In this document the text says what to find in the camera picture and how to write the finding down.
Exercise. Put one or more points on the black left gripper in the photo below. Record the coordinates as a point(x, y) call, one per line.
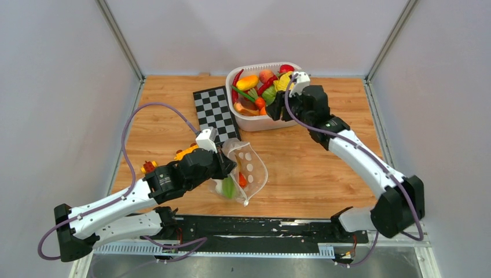
point(226, 165)

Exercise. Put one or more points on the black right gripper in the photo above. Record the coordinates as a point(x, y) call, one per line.
point(275, 109)

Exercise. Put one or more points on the light green leaf vegetable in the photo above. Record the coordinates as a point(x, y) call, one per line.
point(229, 188)

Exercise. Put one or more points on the clear dotted zip bag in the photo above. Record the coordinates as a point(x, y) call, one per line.
point(250, 164)

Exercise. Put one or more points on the pink peach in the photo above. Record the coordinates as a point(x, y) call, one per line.
point(265, 75)

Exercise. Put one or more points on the yellow mango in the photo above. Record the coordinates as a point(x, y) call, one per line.
point(248, 82)

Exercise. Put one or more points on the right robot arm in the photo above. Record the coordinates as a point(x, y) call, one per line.
point(400, 199)

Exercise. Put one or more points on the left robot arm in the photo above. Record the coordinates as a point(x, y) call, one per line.
point(77, 226)

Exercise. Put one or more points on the white plastic food tub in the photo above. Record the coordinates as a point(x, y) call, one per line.
point(256, 123)

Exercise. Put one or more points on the yellow toy brick car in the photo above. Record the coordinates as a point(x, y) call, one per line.
point(182, 152)

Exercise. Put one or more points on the yellow napa cabbage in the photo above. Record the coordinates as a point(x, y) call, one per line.
point(282, 82)

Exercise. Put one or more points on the green striped cabbage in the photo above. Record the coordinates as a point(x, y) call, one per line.
point(269, 95)

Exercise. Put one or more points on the red apple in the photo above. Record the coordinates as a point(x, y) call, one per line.
point(285, 68)

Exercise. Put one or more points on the red pepper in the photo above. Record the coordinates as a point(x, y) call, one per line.
point(267, 84)

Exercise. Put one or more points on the red yellow brick toy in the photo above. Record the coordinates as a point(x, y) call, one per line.
point(148, 166)

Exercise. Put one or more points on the black white checkerboard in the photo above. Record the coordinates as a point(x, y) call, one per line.
point(213, 111)

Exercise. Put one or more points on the chocolate glazed eclair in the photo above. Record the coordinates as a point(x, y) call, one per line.
point(246, 107)

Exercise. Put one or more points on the green onion stalk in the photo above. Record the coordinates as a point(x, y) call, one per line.
point(245, 95)

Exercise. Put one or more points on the long red chili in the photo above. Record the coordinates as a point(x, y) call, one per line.
point(234, 93)

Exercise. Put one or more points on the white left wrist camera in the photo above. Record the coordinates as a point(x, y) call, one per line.
point(205, 139)

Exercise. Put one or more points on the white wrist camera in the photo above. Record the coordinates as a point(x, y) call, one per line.
point(205, 139)
point(301, 80)

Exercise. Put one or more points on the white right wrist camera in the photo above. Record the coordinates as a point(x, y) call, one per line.
point(301, 80)

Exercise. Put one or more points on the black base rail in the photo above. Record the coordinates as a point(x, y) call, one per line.
point(259, 234)

